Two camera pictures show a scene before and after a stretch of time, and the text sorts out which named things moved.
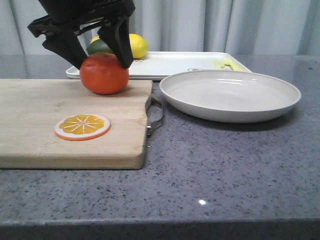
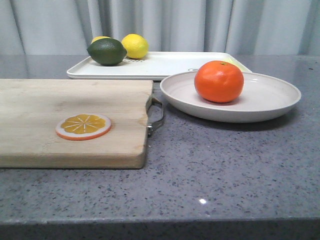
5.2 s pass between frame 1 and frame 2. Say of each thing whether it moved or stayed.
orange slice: stayed
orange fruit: moved
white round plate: stayed
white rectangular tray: stayed
